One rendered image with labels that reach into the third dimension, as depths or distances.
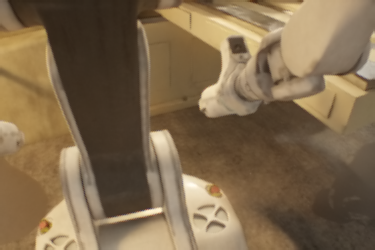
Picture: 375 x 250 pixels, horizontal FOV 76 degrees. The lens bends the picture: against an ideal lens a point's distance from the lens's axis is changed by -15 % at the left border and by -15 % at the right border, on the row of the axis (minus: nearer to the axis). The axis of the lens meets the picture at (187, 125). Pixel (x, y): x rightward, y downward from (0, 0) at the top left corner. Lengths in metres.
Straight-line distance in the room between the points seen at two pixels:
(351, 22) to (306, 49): 0.05
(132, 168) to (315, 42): 0.35
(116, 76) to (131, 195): 0.25
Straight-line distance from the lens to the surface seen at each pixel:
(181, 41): 1.64
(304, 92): 0.32
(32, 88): 1.58
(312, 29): 0.27
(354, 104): 0.64
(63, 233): 0.75
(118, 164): 0.48
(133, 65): 0.32
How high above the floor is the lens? 0.96
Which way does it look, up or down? 35 degrees down
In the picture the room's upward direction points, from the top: straight up
